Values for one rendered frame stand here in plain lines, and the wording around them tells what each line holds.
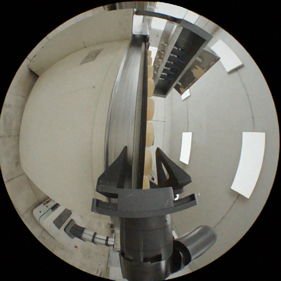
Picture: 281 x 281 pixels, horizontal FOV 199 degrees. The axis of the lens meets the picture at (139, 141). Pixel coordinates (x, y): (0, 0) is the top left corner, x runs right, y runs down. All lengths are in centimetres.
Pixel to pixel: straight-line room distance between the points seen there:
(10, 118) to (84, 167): 82
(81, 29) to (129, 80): 43
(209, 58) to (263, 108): 177
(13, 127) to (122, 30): 90
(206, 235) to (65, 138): 30
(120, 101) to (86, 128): 8
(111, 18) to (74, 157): 52
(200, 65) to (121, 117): 62
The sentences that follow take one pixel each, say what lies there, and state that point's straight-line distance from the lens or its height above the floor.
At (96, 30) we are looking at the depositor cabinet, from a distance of 51.
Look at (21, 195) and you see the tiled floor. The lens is 100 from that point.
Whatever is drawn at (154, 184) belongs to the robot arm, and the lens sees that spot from 68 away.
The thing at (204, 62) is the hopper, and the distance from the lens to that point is 66.
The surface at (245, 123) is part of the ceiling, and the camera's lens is 219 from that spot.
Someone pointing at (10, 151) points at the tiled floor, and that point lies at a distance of 90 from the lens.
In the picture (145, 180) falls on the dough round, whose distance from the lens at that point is 17.
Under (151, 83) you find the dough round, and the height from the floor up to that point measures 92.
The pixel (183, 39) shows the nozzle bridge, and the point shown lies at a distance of 60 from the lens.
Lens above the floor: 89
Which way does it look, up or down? 5 degrees up
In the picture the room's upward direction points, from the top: 93 degrees clockwise
